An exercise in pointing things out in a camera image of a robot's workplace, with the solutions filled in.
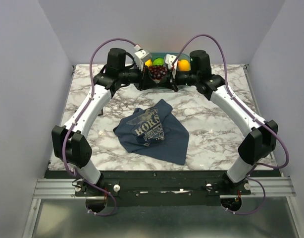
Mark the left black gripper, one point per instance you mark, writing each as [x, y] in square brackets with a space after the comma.
[147, 82]

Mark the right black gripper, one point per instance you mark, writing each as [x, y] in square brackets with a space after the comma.
[169, 81]

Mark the blue printed tank top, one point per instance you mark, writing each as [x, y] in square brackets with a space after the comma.
[154, 132]

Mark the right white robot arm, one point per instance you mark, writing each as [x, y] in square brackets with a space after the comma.
[259, 134]

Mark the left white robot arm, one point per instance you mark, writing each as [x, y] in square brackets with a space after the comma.
[70, 140]

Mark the dark grape bunch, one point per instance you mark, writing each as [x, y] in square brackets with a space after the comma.
[157, 72]

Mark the teal plastic fruit container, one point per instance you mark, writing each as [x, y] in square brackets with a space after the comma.
[180, 75]

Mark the yellow lemon left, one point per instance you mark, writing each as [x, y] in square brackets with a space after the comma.
[149, 63]

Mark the yellow lemon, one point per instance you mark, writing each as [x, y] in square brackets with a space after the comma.
[183, 65]
[149, 63]

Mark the green lime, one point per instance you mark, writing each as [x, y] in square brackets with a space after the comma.
[158, 61]

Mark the yellow lemon right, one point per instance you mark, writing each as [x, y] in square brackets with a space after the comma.
[183, 65]

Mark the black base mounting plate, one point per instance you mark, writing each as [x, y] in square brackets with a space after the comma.
[162, 188]

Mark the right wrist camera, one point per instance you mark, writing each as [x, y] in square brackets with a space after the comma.
[168, 61]

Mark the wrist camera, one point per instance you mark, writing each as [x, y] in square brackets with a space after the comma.
[141, 57]
[168, 61]

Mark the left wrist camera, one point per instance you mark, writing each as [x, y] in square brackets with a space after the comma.
[141, 57]

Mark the aluminium rail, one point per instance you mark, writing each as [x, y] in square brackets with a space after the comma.
[63, 189]

